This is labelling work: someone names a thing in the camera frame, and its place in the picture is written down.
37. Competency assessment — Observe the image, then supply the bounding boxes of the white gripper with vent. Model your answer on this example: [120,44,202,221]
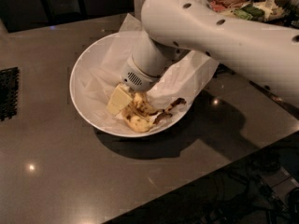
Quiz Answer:
[107,31,170,116]

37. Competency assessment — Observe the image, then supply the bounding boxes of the spotted yellow banana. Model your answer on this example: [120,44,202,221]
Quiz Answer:
[121,105,155,133]
[129,92,186,124]

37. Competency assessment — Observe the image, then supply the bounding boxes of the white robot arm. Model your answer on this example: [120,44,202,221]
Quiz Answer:
[108,0,299,108]

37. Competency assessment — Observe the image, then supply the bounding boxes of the white bowl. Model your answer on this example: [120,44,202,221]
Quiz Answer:
[70,31,195,137]

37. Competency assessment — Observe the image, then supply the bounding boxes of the white paper liner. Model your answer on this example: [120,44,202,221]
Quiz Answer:
[81,13,220,134]

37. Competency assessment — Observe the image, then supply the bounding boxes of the dark appliance in background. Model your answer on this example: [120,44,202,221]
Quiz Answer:
[41,0,86,24]

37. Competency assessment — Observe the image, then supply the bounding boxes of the black mesh mat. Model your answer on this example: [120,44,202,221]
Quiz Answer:
[0,67,20,121]

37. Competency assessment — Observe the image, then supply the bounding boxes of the colourful printed mat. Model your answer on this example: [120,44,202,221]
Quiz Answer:
[249,77,299,119]

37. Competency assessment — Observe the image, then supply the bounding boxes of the black cables under table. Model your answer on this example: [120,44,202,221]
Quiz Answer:
[183,168,299,224]

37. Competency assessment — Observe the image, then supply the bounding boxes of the black wire tea rack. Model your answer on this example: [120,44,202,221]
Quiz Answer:
[210,0,298,28]

